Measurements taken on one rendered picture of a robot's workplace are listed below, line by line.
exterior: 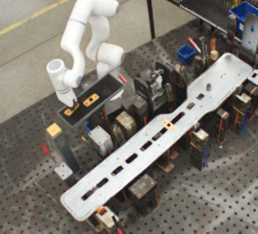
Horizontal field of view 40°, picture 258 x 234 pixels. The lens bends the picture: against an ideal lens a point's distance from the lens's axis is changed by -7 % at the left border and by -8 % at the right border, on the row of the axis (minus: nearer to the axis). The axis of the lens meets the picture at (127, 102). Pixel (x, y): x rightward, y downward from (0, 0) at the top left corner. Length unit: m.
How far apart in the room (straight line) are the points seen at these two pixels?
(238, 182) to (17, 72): 2.64
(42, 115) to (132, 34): 1.71
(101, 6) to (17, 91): 2.15
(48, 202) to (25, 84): 1.83
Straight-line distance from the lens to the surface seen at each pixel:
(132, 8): 4.35
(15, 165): 2.50
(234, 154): 2.33
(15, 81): 3.95
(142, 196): 1.86
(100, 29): 2.04
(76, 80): 1.69
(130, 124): 2.00
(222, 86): 2.23
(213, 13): 2.65
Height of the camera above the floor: 2.73
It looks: 53 degrees down
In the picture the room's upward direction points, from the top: 12 degrees counter-clockwise
